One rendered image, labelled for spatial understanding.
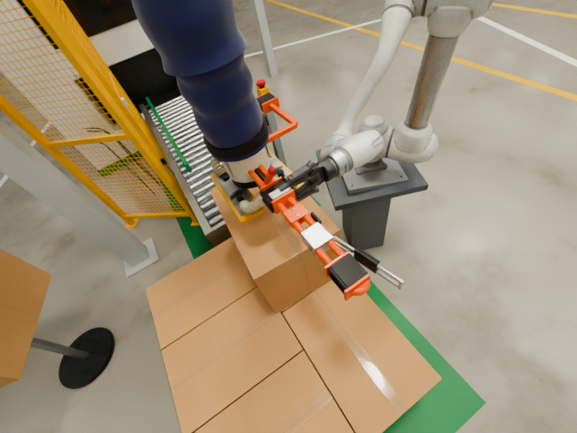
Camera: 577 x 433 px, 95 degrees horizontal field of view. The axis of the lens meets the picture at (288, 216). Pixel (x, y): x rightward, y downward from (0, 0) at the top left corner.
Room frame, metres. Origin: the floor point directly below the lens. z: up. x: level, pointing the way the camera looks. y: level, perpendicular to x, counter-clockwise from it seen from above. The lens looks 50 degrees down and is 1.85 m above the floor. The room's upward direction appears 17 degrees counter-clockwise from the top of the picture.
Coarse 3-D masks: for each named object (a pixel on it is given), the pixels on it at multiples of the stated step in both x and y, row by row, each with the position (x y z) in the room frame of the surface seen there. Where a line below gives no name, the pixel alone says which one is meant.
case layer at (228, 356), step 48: (192, 288) 0.78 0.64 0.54; (240, 288) 0.69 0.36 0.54; (336, 288) 0.53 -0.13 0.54; (192, 336) 0.51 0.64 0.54; (240, 336) 0.44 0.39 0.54; (288, 336) 0.38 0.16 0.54; (336, 336) 0.32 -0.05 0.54; (384, 336) 0.26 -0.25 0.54; (192, 384) 0.30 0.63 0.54; (240, 384) 0.24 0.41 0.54; (288, 384) 0.19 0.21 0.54; (336, 384) 0.14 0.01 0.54; (384, 384) 0.09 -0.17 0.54; (432, 384) 0.05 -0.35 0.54; (192, 432) 0.13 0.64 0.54; (240, 432) 0.08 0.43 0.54; (288, 432) 0.04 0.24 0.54; (336, 432) -0.01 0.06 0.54
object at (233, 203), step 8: (224, 168) 0.97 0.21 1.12; (216, 176) 0.93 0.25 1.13; (224, 176) 0.88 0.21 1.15; (216, 184) 0.89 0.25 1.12; (224, 192) 0.82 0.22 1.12; (240, 192) 0.79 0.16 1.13; (248, 192) 0.78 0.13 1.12; (232, 200) 0.76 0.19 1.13; (240, 200) 0.74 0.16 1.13; (248, 200) 0.73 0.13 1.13; (232, 208) 0.72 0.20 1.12; (240, 216) 0.67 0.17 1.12; (248, 216) 0.66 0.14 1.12
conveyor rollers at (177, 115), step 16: (160, 112) 3.06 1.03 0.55; (176, 112) 3.00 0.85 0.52; (160, 128) 2.69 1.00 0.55; (176, 128) 2.63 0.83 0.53; (192, 128) 2.51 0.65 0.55; (192, 144) 2.22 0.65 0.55; (176, 160) 2.07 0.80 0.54; (192, 160) 2.02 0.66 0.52; (208, 160) 1.97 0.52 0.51; (192, 176) 1.76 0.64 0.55; (208, 176) 1.70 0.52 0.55; (208, 192) 1.52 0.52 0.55; (208, 208) 1.39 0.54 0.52
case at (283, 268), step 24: (216, 192) 1.04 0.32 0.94; (264, 216) 0.79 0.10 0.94; (240, 240) 0.70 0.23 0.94; (264, 240) 0.66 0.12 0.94; (288, 240) 0.63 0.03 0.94; (336, 240) 0.59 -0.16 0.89; (264, 264) 0.55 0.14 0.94; (288, 264) 0.54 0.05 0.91; (312, 264) 0.56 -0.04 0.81; (264, 288) 0.50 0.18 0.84; (288, 288) 0.52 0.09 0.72; (312, 288) 0.55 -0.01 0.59
